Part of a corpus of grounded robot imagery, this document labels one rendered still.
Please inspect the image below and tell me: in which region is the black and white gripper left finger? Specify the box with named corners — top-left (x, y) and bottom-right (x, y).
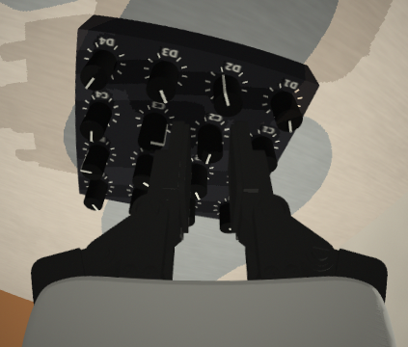
top-left (31, 120), bottom-right (192, 303)

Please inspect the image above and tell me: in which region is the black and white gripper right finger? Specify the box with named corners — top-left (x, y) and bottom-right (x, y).
top-left (228, 121), bottom-right (388, 303)

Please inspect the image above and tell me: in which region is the black knob box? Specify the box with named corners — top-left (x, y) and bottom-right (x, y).
top-left (75, 14), bottom-right (319, 233)

